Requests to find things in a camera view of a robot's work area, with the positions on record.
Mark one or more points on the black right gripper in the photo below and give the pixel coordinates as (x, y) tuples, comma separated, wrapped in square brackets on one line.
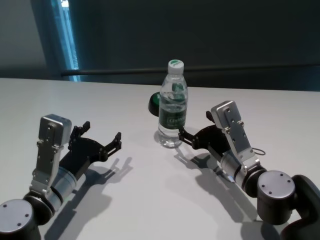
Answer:
[(212, 140)]

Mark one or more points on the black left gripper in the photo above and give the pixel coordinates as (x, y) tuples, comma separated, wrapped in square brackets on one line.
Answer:
[(84, 153)]

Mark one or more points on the clear green-label water bottle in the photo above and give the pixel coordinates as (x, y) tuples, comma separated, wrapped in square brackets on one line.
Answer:
[(172, 120)]

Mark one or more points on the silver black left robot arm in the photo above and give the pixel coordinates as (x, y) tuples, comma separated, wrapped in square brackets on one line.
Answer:
[(62, 181)]

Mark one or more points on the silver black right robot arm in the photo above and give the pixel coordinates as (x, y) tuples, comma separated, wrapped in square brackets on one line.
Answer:
[(275, 190)]

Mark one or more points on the green button with black base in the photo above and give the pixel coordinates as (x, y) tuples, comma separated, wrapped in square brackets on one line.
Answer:
[(153, 103)]

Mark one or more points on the blue glass window strip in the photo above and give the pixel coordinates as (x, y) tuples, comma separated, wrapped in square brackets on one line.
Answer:
[(67, 37)]

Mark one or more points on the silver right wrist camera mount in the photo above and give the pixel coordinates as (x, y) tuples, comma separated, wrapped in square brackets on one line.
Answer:
[(235, 135)]

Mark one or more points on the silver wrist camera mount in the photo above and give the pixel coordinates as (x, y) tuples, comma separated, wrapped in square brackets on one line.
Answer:
[(235, 135), (48, 146)]

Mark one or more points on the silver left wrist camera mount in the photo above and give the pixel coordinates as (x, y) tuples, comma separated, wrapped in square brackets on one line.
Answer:
[(48, 146)]

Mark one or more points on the dark horizontal rail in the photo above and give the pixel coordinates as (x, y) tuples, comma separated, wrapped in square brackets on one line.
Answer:
[(225, 70)]

